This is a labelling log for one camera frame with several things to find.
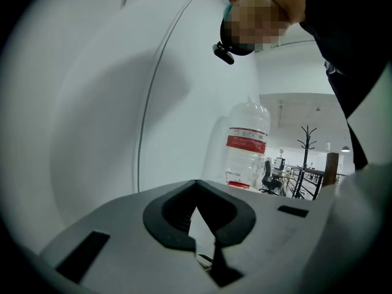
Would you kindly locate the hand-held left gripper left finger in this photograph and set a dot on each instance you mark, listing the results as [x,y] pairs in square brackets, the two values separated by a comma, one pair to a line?
[122,240]

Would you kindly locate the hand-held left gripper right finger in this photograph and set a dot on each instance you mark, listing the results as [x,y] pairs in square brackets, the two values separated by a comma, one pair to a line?
[269,240]

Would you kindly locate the black office chair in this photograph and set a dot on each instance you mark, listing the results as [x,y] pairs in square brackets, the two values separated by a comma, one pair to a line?
[269,185]

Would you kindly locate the office desk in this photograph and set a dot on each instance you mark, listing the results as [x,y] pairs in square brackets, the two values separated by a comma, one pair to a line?
[297,171]

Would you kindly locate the computer monitor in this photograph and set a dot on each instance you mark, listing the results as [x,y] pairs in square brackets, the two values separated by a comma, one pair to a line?
[279,163]

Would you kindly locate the black coat rack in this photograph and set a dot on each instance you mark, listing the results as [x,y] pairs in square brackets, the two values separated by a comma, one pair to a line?
[306,161]

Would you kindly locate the clear red-label water bottle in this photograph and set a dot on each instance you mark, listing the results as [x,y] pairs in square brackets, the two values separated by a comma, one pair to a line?
[248,152]

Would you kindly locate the gray pendant lamp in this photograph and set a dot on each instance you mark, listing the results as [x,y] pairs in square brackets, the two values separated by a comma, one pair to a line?
[345,149]

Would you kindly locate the person's black clothes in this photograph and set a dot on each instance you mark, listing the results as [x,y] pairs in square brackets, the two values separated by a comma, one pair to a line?
[343,35]

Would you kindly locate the person's head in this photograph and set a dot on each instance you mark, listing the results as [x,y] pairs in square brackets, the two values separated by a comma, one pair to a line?
[260,20]

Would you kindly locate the black head camera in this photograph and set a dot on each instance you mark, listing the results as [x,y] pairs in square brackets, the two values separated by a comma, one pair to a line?
[223,53]

